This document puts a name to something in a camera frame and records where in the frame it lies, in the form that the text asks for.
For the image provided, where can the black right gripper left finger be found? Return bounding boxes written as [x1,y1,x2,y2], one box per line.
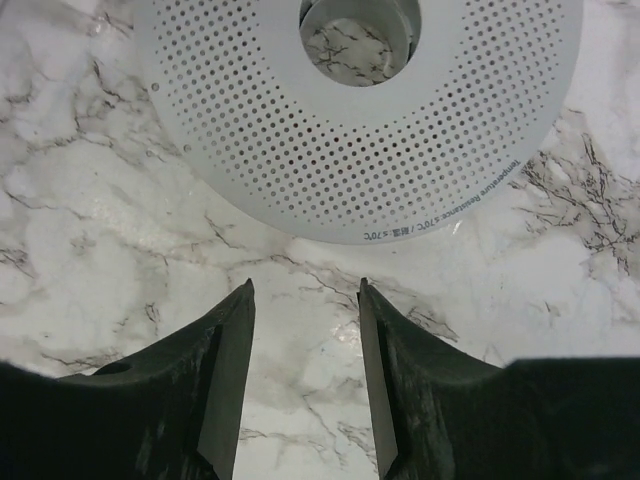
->
[1,282,255,479]

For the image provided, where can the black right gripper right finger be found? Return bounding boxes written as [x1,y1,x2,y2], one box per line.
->
[358,283,639,479]

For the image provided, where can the white perforated cable spool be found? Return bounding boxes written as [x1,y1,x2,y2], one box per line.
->
[133,1,583,245]

